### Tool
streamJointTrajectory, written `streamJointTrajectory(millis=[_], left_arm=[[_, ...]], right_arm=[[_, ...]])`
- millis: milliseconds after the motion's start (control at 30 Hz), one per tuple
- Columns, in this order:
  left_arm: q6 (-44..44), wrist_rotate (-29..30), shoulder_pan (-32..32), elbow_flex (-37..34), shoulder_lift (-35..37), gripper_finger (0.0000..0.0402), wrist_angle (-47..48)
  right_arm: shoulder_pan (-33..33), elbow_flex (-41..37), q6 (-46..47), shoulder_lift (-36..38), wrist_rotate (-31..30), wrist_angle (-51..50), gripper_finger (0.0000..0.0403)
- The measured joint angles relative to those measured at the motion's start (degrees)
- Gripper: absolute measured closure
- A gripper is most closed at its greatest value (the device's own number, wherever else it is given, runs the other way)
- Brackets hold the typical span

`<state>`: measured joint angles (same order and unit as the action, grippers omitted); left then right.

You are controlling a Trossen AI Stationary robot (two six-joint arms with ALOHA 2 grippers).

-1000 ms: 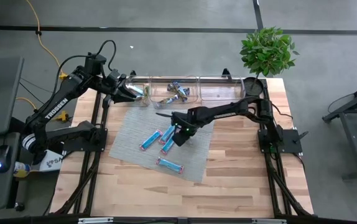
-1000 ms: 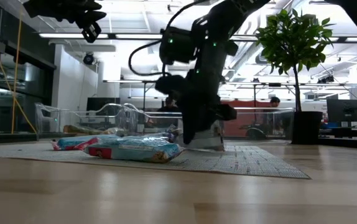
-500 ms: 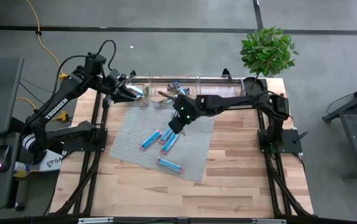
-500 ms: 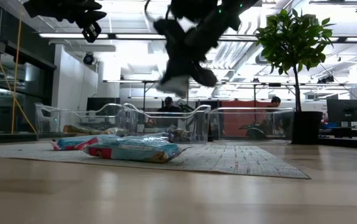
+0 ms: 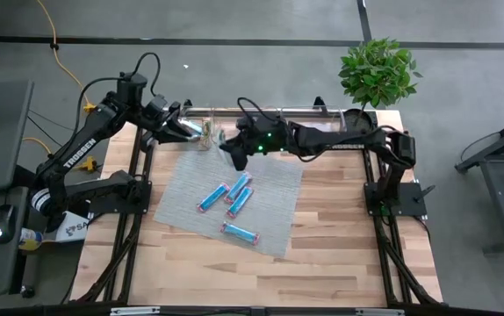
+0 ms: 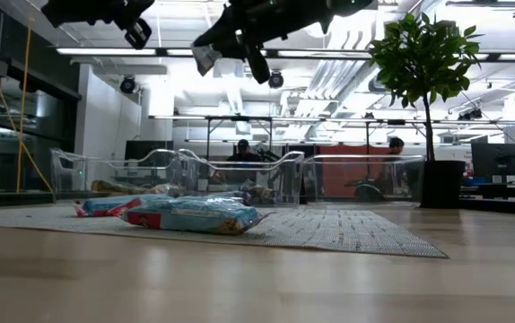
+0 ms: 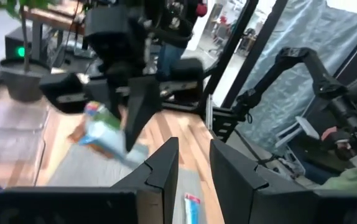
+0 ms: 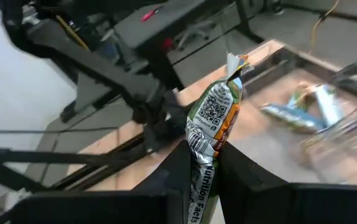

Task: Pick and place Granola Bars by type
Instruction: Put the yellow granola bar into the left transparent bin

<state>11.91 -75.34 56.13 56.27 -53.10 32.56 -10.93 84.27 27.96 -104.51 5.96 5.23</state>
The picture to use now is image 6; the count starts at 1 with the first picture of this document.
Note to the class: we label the black computer monitor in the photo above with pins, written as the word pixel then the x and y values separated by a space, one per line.
pixel 147 150
pixel 497 159

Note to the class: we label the brown wrapper granola bar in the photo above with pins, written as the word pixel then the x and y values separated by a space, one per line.
pixel 264 195

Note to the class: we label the red partition panel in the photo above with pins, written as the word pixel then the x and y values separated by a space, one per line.
pixel 351 172

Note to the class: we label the clear plastic bin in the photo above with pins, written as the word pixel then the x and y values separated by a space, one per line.
pixel 284 179
pixel 329 179
pixel 73 175

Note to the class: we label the silver wrapper granola bar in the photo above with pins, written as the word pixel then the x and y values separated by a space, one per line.
pixel 204 58

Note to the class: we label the grey woven placemat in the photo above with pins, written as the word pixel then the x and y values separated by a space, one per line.
pixel 329 229

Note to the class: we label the dark blue wrapper granola bar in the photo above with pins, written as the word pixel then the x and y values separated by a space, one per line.
pixel 246 186

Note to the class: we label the black round ceiling spotlight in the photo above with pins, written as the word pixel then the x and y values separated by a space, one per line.
pixel 127 85
pixel 276 80

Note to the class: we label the green wrapper granola bar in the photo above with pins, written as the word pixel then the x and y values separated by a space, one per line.
pixel 168 189
pixel 118 186

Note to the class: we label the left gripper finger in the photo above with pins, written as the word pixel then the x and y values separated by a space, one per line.
pixel 138 35
pixel 134 8

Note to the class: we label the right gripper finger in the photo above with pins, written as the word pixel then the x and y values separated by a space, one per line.
pixel 217 38
pixel 258 63

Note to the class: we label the green potted plant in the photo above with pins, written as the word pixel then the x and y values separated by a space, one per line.
pixel 423 58

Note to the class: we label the person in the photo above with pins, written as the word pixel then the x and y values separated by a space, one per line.
pixel 243 152
pixel 394 148

